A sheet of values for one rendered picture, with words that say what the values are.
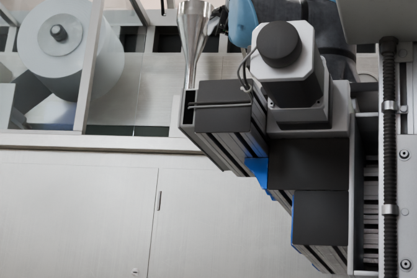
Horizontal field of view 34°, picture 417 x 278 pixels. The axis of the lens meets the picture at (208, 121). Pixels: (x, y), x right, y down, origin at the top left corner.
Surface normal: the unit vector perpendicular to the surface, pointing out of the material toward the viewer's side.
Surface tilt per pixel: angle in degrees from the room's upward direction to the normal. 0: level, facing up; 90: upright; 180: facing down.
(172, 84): 90
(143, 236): 90
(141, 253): 90
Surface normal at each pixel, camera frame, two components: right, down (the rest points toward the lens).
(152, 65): -0.16, -0.33
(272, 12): 0.14, -0.21
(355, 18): -0.08, 0.94
